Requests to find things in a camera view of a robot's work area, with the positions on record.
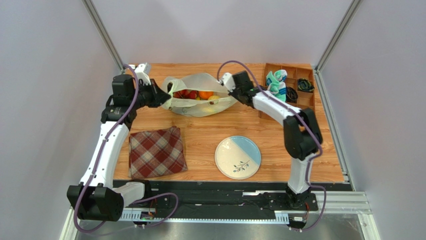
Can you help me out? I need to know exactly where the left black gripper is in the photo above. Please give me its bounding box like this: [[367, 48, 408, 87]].
[[129, 79, 171, 111]]

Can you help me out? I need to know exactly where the red fake strawberry bunch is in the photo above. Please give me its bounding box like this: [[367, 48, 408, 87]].
[[173, 89, 200, 100]]

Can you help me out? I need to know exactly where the orange fake fruit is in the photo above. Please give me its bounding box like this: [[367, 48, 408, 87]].
[[198, 91, 215, 100]]

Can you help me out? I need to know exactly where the white plastic bag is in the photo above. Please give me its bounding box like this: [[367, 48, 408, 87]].
[[161, 73, 237, 118]]

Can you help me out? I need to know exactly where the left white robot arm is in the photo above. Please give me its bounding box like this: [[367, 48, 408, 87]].
[[66, 73, 170, 222]]

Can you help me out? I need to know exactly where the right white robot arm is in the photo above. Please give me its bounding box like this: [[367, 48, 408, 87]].
[[219, 71, 322, 208]]

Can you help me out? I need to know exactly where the red plaid cloth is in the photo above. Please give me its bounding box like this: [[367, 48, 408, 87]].
[[128, 126, 188, 180]]

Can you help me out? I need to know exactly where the brown wooden organizer tray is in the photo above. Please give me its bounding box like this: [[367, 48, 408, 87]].
[[260, 63, 316, 110]]

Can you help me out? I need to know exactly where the blue and cream plate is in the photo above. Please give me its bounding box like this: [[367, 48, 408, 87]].
[[214, 135, 262, 180]]

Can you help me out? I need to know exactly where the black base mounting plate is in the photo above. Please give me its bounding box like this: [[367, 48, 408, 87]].
[[89, 180, 353, 221]]

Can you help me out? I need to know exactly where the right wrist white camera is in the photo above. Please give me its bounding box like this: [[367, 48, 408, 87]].
[[217, 72, 236, 93]]

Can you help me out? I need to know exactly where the wrist white camera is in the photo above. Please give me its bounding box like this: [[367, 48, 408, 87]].
[[217, 72, 236, 93], [129, 62, 152, 86]]

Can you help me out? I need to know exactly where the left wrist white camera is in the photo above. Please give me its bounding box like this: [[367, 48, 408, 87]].
[[129, 62, 152, 86]]

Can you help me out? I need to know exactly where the black green coiled cable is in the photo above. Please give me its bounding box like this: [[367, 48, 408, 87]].
[[297, 78, 315, 93]]

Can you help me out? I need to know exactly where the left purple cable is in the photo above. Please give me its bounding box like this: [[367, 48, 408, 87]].
[[73, 63, 179, 234]]

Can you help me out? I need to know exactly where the aluminium frame rail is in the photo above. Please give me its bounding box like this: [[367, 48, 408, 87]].
[[60, 181, 380, 240]]

